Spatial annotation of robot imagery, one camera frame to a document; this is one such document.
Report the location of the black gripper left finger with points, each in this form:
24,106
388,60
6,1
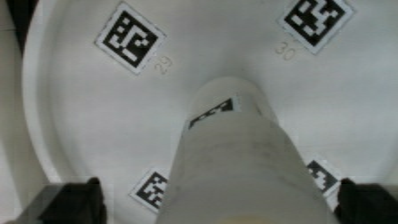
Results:
68,204

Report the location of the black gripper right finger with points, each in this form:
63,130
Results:
367,204

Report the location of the white cylindrical table leg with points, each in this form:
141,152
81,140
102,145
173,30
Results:
241,181

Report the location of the white round table top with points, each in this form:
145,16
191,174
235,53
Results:
141,64

